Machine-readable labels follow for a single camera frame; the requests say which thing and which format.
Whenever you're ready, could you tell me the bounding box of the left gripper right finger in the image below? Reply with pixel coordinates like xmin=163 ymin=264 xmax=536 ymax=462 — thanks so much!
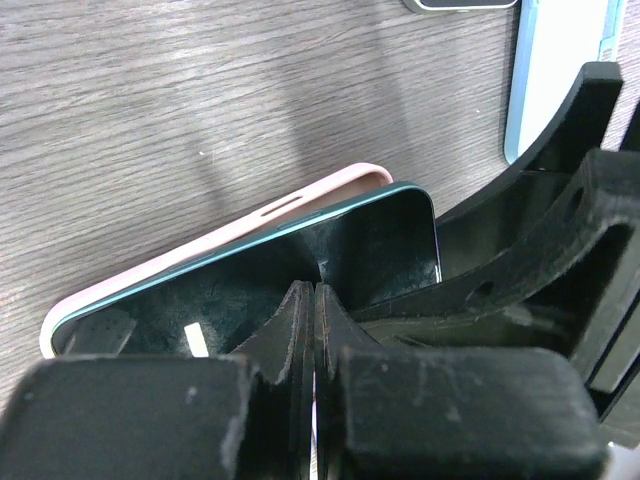
xmin=314 ymin=283 xmax=608 ymax=479

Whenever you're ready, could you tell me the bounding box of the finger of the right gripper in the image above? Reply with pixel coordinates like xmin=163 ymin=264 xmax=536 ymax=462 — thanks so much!
xmin=354 ymin=150 xmax=639 ymax=415
xmin=437 ymin=62 xmax=623 ymax=278

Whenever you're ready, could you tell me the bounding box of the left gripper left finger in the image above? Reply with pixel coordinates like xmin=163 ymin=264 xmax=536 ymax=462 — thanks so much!
xmin=1 ymin=281 xmax=314 ymax=479

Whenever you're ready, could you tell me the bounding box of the dark green phone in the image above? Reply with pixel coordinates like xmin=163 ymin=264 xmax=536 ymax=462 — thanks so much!
xmin=46 ymin=182 xmax=441 ymax=356

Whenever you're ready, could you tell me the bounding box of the pink phone case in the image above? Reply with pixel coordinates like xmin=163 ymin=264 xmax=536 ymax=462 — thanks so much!
xmin=39 ymin=163 xmax=393 ymax=359

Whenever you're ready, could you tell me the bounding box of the light blue phone case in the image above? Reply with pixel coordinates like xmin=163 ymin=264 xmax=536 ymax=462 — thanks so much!
xmin=504 ymin=0 xmax=627 ymax=164

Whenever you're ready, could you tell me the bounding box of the silver phone black screen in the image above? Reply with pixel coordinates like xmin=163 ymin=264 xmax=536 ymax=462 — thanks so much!
xmin=402 ymin=0 xmax=517 ymax=14

